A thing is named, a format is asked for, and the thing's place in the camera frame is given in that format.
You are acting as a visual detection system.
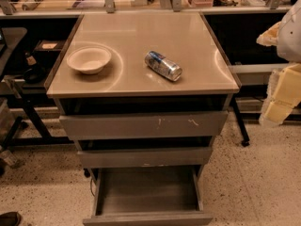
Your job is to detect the black floor cable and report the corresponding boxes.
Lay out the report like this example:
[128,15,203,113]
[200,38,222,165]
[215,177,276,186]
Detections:
[89,177,96,197]

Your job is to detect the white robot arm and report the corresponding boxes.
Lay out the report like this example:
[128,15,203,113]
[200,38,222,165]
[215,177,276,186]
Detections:
[256,8,301,127]

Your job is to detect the grey drawer cabinet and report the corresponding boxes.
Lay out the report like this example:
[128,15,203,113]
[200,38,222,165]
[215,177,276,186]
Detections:
[43,11,243,226]

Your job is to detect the black desk frame left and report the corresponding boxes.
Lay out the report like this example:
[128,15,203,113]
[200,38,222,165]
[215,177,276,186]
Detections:
[0,27,74,149]

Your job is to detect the blue silver soda can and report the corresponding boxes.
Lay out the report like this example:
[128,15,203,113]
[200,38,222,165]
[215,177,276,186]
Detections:
[145,51,182,82]

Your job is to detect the white paper bowl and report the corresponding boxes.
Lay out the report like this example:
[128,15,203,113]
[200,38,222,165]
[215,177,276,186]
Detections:
[67,46,112,74]

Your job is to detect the grey bottom drawer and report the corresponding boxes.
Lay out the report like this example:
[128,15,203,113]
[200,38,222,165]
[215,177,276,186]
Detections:
[83,166,213,226]

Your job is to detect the grey top drawer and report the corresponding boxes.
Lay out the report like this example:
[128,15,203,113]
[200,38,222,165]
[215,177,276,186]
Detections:
[59,111,228,140]

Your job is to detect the grey middle drawer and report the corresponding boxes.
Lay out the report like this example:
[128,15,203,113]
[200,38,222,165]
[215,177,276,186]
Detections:
[77,147,213,169]

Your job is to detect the black shoe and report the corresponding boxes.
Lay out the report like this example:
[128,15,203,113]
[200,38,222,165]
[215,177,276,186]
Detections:
[0,212,22,226]

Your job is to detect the grey bench frame right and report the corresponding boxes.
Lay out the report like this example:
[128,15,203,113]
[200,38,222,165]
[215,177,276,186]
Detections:
[230,63,289,147]

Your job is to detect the grey drawer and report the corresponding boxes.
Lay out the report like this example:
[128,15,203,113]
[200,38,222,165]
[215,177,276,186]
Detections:
[77,147,213,169]
[83,166,213,226]
[59,111,228,140]

